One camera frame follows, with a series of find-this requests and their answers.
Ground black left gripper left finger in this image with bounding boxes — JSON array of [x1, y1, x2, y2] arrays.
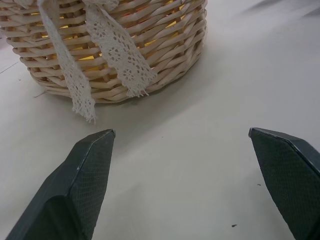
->
[[6, 128, 117, 240]]

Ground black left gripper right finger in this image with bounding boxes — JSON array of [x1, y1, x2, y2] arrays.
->
[[248, 127, 320, 240]]

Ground light wicker basket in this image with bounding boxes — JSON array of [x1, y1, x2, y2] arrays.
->
[[0, 0, 209, 105]]

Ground white lace ribbon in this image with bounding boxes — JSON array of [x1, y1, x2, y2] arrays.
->
[[36, 0, 158, 124]]

